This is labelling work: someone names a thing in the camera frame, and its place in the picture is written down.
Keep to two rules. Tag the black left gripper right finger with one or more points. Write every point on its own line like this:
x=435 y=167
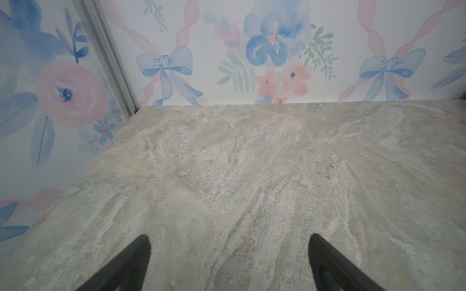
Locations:
x=332 y=271

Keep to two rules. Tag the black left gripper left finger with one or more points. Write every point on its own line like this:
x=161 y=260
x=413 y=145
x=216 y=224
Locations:
x=125 y=272

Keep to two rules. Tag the aluminium corner frame post left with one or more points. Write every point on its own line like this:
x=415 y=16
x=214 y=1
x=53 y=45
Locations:
x=94 y=20

